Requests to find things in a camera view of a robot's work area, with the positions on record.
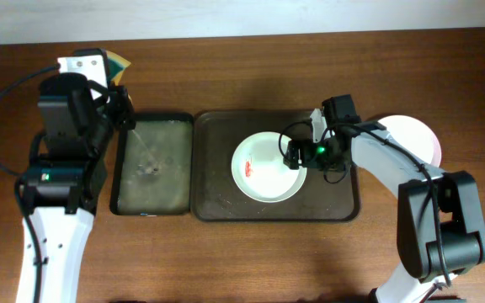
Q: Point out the white pink plate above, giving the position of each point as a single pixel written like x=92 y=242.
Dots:
x=415 y=136

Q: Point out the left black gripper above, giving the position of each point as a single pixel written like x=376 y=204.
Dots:
x=116 y=102

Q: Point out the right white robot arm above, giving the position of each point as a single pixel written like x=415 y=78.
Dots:
x=440 y=225

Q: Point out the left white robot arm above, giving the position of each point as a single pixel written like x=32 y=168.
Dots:
x=59 y=191

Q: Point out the black water tray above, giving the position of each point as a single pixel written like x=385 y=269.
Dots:
x=153 y=166

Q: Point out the green yellow sponge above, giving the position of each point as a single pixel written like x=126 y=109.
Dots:
x=117 y=66

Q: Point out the brown serving tray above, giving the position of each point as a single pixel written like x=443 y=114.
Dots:
x=215 y=196

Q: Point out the white cream plate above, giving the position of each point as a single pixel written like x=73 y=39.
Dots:
x=258 y=169

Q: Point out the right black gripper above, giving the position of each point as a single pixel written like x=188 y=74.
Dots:
x=308 y=160

